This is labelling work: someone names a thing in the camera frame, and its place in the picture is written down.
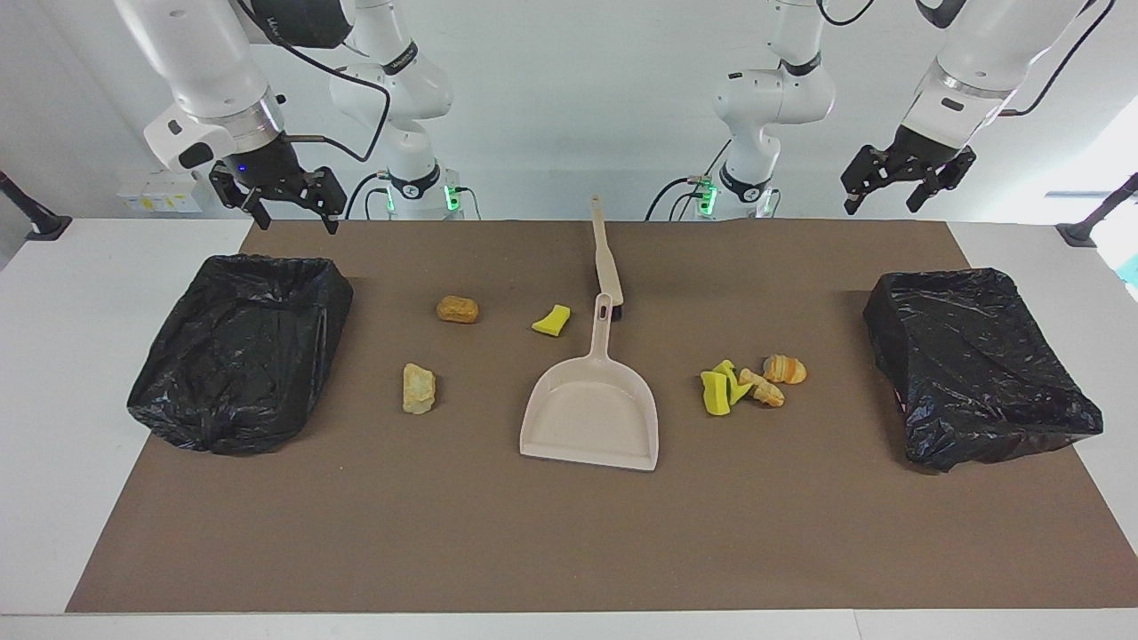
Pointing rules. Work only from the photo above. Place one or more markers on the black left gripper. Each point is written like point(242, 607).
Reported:
point(920, 153)

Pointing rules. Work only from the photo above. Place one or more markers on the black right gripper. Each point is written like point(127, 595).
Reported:
point(262, 169)

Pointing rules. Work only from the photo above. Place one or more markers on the striped orange croissant piece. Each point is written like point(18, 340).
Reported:
point(787, 369)

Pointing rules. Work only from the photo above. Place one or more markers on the pale round bread piece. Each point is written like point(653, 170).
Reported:
point(766, 391)

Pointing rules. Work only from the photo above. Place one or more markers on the beige hand brush black bristles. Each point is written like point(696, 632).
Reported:
point(609, 280)

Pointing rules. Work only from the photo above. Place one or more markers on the beige plastic dustpan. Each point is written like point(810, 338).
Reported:
point(591, 418)

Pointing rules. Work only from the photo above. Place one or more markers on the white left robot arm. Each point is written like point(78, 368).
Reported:
point(987, 53)

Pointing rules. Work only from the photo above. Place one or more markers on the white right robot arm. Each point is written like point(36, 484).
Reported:
point(213, 53)

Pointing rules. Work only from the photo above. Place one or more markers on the black trash bag bin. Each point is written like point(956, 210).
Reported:
point(231, 373)
point(978, 373)

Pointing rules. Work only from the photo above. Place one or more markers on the brown fried nugget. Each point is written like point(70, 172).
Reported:
point(457, 309)

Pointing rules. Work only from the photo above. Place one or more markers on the pale angular bread chunk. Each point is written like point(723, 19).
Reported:
point(418, 391)

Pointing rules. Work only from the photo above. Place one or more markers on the teal background object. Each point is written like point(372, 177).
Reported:
point(1129, 271)

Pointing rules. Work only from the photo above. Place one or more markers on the small all-yellow sponge scrap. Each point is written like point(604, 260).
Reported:
point(551, 322)

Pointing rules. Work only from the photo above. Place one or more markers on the brown table mat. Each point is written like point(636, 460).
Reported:
point(444, 533)

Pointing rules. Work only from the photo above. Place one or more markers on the white wall box yellow label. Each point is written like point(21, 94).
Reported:
point(157, 196)
point(132, 199)
point(185, 194)

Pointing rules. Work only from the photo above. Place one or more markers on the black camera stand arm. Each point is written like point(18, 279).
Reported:
point(31, 216)
point(1098, 216)

